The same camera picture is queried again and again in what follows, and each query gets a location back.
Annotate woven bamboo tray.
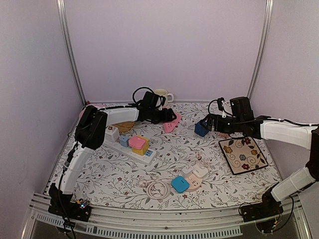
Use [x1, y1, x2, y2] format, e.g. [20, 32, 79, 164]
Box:
[114, 121, 135, 134]

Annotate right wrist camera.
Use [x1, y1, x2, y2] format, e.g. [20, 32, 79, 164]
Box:
[217, 97, 228, 118]

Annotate pink plate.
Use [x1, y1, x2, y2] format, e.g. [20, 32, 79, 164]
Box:
[78, 104, 104, 120]

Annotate small pink cube socket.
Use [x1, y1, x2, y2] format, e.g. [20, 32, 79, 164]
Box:
[219, 132, 229, 138]

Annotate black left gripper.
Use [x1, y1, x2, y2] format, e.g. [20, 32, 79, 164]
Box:
[149, 108, 177, 124]

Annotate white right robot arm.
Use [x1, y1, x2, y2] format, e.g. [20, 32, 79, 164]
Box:
[199, 97, 319, 217]

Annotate round pink power socket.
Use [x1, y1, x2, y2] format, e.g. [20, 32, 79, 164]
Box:
[186, 174, 208, 192]

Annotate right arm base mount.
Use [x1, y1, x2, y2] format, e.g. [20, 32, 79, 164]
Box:
[239, 197, 284, 222]

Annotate floral square plate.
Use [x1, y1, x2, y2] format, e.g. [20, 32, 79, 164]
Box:
[218, 137, 268, 175]

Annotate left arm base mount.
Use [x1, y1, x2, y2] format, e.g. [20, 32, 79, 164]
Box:
[48, 183, 92, 222]

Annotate light blue plug adapter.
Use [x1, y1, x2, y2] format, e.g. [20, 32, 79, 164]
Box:
[119, 136, 129, 147]

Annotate dark blue cube socket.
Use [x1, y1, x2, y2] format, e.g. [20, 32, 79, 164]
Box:
[194, 120, 210, 137]

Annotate cream ceramic mug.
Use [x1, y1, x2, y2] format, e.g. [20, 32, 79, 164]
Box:
[154, 89, 174, 103]

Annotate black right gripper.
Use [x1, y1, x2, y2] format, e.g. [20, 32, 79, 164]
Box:
[200, 113, 244, 134]

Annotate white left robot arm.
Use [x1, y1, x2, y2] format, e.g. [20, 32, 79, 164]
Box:
[58, 91, 177, 195]

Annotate white power strip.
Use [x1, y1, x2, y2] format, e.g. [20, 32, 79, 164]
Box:
[103, 125, 157, 166]

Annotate pink triangular power socket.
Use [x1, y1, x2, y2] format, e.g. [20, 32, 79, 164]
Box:
[163, 113, 181, 133]

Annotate pink plug adapter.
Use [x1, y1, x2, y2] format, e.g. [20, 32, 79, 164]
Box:
[129, 135, 146, 150]

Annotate cyan square plug adapter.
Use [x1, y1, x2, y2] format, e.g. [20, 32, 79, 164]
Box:
[171, 176, 189, 193]

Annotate white charger left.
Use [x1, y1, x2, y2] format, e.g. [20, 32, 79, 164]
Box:
[180, 166, 193, 178]

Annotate yellow cube socket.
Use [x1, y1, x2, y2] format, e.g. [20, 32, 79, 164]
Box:
[129, 135, 149, 156]

